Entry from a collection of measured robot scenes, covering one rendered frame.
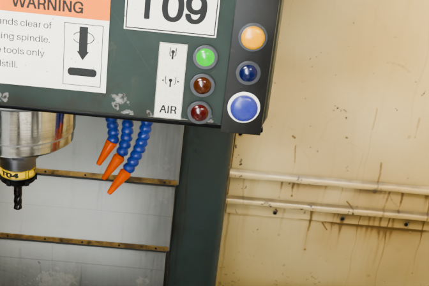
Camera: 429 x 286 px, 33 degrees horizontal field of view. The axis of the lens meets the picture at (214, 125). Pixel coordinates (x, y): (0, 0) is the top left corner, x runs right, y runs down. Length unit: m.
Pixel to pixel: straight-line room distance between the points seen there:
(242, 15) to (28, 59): 0.23
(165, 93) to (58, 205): 0.84
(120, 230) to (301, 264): 0.70
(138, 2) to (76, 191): 0.86
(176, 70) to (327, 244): 1.39
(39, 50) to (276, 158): 1.25
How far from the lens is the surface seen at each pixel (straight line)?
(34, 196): 1.61
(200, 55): 0.78
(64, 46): 0.80
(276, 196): 2.02
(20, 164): 1.07
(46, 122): 0.99
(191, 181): 1.60
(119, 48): 0.79
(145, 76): 0.80
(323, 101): 1.92
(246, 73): 0.79
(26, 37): 0.80
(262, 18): 0.78
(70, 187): 1.58
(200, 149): 1.56
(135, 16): 0.78
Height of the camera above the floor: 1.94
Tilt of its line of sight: 22 degrees down
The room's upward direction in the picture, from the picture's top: 7 degrees clockwise
